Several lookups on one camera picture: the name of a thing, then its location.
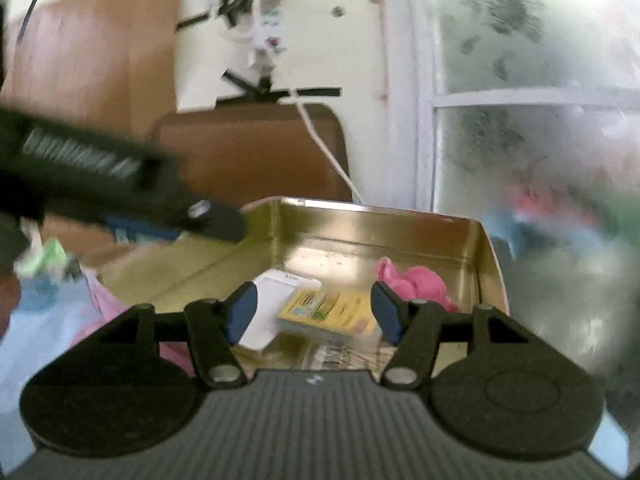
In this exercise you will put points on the white power strip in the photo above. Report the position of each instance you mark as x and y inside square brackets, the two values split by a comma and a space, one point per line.
[267, 30]

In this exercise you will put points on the light green cloth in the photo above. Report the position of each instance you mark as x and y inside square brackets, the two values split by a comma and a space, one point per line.
[47, 257]

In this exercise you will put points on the pink biscuit tin box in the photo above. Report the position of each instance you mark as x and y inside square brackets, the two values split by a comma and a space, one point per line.
[350, 230]

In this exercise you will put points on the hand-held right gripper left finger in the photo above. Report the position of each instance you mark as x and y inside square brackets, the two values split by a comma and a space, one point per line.
[242, 312]

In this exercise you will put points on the yellow packet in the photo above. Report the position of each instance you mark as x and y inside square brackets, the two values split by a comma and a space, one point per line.
[330, 310]

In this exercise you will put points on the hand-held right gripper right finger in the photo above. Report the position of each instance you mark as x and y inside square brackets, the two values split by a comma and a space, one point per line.
[387, 317]

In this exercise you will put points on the black tape strip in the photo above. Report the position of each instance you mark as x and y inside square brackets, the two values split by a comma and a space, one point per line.
[194, 21]
[29, 17]
[317, 92]
[242, 81]
[245, 100]

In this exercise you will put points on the white tissue packet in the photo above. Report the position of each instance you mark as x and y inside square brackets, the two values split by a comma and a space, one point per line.
[280, 295]

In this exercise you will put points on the frosted patterned window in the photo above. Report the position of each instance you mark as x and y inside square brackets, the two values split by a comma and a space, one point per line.
[525, 85]

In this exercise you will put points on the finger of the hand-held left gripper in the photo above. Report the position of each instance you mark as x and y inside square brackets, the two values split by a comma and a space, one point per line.
[142, 228]
[215, 220]

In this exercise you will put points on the pink fluffy cloth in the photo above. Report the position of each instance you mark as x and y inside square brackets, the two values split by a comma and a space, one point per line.
[425, 282]

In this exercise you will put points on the wood-patterned vinyl sheet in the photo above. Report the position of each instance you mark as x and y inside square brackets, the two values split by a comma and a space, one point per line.
[100, 50]

